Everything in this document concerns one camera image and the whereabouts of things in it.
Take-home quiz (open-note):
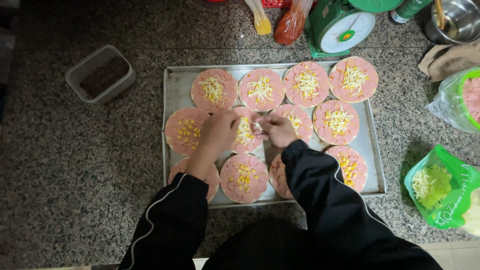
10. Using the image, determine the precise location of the person's left hand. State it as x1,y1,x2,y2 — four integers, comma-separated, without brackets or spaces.
199,108,241,155

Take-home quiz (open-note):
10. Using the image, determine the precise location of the person's right hand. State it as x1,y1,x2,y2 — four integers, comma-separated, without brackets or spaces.
253,114,299,149

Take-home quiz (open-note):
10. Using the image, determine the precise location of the group of mini sausage pizzas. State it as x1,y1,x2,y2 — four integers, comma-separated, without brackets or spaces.
164,56,379,204

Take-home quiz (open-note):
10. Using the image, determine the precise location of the yellow sauce piping bag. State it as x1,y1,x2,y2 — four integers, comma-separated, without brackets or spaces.
244,0,272,36

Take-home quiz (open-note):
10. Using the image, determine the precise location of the red sauce piping bag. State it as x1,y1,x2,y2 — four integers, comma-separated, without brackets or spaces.
273,0,314,46

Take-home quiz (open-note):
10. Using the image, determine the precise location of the metal baking tray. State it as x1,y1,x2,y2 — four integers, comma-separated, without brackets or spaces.
162,62,388,209

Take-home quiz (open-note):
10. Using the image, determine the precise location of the green kitchen scale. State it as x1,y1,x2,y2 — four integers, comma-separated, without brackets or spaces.
304,0,404,59

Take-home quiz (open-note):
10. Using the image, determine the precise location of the person's black jacket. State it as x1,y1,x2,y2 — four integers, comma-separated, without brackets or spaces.
202,217,444,270

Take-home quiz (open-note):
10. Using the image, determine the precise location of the clear plastic container brown filling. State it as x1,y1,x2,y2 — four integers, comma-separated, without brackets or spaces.
65,44,136,105

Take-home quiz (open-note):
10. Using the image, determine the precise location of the heap of shredded cheese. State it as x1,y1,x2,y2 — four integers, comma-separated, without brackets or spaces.
411,164,453,211

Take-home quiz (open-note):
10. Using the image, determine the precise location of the clear plastic bag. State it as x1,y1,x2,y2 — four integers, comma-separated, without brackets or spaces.
425,67,480,134

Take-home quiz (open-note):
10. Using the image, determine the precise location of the green bottle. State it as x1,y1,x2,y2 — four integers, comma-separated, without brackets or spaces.
390,0,434,24

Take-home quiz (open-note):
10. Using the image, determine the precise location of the brown cloth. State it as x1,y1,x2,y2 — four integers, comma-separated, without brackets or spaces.
418,40,480,83

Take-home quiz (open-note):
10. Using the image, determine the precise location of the green plastic bowl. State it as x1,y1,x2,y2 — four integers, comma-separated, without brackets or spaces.
457,67,480,130

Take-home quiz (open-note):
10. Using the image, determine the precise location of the wooden utensil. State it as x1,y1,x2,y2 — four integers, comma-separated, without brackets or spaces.
434,0,446,30

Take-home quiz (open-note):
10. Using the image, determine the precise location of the green cheese bag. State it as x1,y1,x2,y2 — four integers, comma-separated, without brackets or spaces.
404,145,480,238

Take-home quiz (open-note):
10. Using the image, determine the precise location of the pile of pink sausage slices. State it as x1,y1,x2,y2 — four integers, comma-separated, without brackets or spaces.
463,77,480,124

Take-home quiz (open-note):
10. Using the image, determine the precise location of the steel pot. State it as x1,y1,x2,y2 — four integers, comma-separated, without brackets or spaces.
425,0,480,45

